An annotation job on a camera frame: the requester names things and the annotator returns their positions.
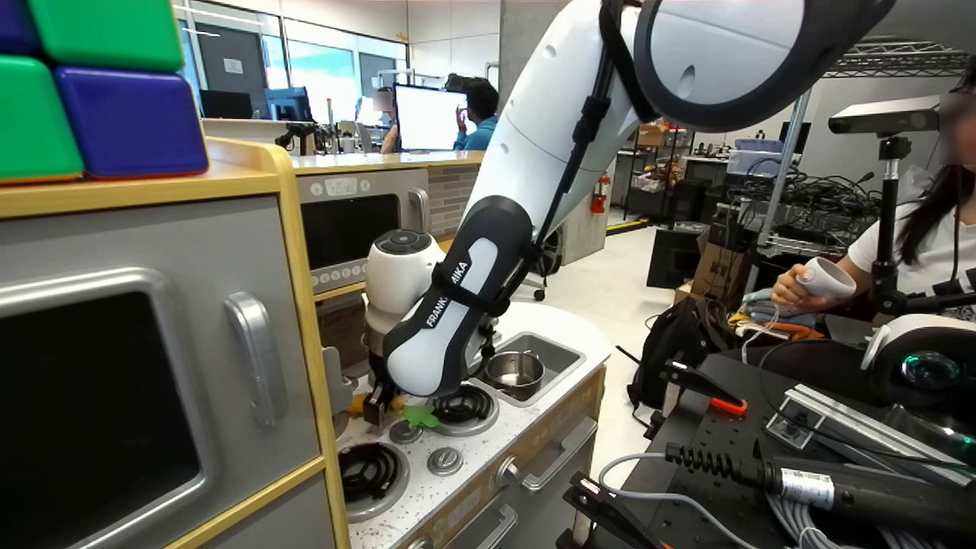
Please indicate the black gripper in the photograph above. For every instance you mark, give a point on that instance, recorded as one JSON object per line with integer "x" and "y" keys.
{"x": 381, "y": 391}

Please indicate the carrot plush toy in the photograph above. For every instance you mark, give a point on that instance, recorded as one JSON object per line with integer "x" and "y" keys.
{"x": 398, "y": 410}

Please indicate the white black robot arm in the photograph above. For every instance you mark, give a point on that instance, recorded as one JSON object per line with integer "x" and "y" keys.
{"x": 599, "y": 70}

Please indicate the steel pot in sink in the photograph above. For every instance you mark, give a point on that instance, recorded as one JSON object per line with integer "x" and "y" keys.
{"x": 512, "y": 373}

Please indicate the steel toy sink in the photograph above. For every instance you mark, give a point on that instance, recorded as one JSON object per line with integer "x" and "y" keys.
{"x": 554, "y": 361}

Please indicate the silver toy microwave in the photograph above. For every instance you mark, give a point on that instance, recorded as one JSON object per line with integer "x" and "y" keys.
{"x": 346, "y": 210}

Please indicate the wooden toy kitchen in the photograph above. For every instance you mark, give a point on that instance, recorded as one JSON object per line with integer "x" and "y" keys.
{"x": 160, "y": 369}

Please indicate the black burner back left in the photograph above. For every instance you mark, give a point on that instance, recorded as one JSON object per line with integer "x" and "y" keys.
{"x": 373, "y": 478}

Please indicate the black burner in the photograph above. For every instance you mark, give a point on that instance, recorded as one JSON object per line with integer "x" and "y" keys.
{"x": 373, "y": 478}
{"x": 465, "y": 413}

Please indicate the black burner front left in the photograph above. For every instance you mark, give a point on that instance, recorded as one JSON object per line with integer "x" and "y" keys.
{"x": 465, "y": 413}

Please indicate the person in blue shirt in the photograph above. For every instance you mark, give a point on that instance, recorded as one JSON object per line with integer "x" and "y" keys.
{"x": 477, "y": 117}

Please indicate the stack of coloured blocks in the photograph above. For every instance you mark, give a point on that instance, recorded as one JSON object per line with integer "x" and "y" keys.
{"x": 90, "y": 89}

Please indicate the person in white shirt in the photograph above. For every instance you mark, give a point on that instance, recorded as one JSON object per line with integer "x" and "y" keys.
{"x": 934, "y": 247}

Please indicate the camera on stand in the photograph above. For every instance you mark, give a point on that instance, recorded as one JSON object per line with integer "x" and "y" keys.
{"x": 888, "y": 120}

